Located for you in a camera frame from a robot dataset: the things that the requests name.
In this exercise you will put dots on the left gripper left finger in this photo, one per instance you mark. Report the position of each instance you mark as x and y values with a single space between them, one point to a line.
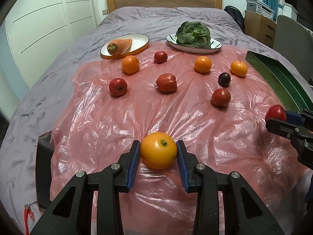
71 211

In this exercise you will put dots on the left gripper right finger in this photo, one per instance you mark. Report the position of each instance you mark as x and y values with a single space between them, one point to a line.
244 211

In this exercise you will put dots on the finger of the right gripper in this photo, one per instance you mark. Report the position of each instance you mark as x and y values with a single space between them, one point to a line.
299 118
285 129

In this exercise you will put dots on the large red apple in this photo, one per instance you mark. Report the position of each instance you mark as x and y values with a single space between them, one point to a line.
276 112

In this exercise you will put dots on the orange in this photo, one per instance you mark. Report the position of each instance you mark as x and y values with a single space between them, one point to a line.
239 69
202 64
158 150
130 65

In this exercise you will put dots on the dark purple plum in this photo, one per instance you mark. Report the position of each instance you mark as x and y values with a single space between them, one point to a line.
224 79

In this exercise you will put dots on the green rectangular tray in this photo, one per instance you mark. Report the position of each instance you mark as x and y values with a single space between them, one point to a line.
284 84

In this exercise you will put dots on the grey office chair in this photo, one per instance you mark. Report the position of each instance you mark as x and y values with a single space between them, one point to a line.
294 42

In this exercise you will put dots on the pink plastic sheet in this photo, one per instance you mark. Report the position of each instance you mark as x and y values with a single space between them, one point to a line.
96 128

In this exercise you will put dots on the wooden nightstand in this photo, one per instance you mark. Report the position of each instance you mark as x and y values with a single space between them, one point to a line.
260 27

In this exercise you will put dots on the white storage box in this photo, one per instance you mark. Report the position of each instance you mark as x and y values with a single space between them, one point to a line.
259 7

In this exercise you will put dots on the black backpack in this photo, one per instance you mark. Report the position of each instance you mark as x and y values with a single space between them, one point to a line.
237 16

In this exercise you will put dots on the green leafy vegetable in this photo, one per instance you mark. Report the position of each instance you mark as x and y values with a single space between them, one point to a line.
194 34

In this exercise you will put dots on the white striped plate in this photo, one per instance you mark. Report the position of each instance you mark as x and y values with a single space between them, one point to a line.
215 46

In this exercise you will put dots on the small red tomato back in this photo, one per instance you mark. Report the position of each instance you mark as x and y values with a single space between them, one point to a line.
160 57

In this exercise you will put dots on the orange carrot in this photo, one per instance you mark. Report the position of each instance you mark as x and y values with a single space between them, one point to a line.
119 46

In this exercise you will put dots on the orange rimmed white plate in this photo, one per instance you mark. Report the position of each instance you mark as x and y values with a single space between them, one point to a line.
139 43

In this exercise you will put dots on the white wardrobe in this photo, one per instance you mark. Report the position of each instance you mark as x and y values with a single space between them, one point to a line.
39 30

